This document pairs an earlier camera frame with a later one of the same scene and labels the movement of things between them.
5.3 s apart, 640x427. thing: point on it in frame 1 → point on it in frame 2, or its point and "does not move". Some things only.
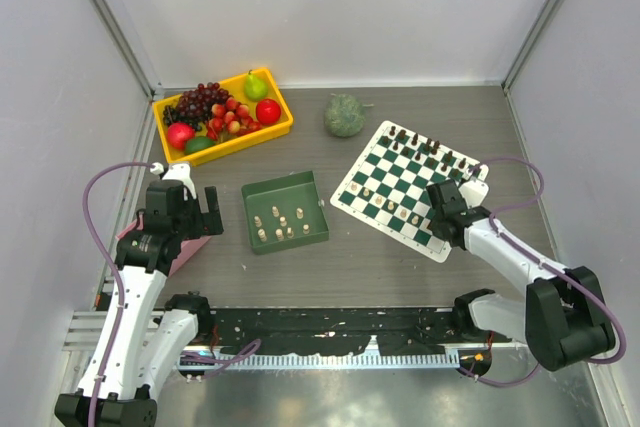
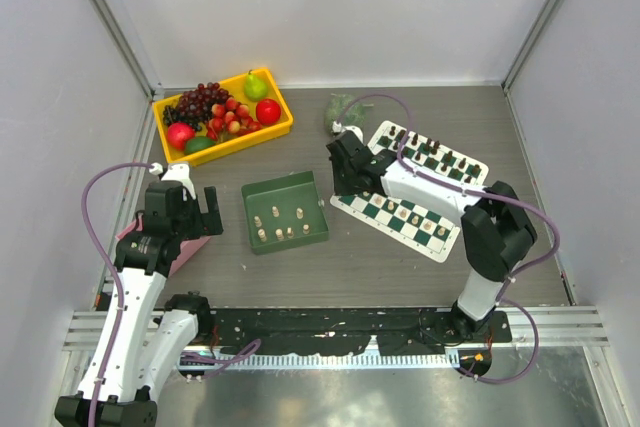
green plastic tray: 284,213 does not move
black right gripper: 434,228 → 340,188
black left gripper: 206,223 does not move
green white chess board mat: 387,186 does not move
